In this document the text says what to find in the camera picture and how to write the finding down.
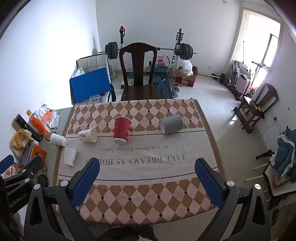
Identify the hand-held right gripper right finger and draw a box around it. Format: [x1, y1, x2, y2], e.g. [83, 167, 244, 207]
[195, 158, 271, 241]

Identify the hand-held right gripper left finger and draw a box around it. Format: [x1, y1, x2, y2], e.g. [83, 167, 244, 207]
[24, 158, 100, 241]

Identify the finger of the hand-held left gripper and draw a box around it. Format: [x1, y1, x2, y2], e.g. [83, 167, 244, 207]
[0, 155, 14, 174]
[3, 156, 43, 186]

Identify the white printed paper cup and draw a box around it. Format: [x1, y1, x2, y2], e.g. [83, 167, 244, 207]
[78, 127, 98, 143]

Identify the red ribbed paper cup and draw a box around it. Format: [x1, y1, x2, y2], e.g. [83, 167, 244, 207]
[113, 116, 132, 143]

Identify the grey ribbed cup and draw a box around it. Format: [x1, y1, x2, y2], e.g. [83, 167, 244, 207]
[159, 114, 183, 134]

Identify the black round lid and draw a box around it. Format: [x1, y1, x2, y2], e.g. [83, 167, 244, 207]
[37, 174, 49, 188]

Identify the orange box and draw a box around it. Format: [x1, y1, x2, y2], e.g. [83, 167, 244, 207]
[22, 139, 47, 165]

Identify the yellow plastic bag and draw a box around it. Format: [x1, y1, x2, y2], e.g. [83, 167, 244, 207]
[10, 129, 33, 150]

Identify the long black box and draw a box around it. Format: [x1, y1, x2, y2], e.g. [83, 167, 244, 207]
[15, 114, 42, 142]

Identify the orange drink bottle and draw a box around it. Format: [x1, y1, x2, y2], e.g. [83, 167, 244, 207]
[26, 110, 51, 136]

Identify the crumpled white plastic bag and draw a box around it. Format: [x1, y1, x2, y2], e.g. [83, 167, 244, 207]
[35, 104, 60, 129]

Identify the checkered printed tablecloth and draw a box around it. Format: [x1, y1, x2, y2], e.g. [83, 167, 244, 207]
[53, 99, 226, 226]

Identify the black tool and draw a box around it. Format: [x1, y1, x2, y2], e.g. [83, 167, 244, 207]
[255, 149, 274, 160]

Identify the pile of blue clothes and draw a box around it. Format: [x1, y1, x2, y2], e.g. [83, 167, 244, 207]
[269, 126, 296, 186]

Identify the blue board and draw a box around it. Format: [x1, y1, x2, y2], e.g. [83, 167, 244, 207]
[70, 68, 114, 103]

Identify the red cardboard box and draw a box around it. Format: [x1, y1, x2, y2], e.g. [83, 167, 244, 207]
[176, 67, 198, 87]

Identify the dark wooden chair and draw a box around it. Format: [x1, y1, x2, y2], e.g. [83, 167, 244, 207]
[119, 42, 174, 102]
[233, 83, 279, 133]

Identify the pink suitcase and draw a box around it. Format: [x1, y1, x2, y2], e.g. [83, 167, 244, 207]
[238, 74, 251, 95]

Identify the small barbell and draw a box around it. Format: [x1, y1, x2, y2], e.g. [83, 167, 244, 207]
[199, 72, 226, 85]

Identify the white padded chair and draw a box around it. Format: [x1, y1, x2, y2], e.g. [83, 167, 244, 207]
[77, 55, 110, 75]

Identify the white red printed plastic bag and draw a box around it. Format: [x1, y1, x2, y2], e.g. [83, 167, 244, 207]
[154, 54, 170, 68]

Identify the white weight bench rack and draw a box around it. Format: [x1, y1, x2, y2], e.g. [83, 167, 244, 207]
[118, 26, 184, 77]

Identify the barbell with black plates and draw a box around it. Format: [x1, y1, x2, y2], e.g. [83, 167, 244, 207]
[105, 42, 197, 61]

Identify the glass balcony door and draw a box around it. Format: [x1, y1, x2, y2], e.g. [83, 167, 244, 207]
[240, 7, 284, 93]

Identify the blue strap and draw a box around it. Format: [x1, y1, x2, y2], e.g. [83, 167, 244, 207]
[154, 73, 173, 98]

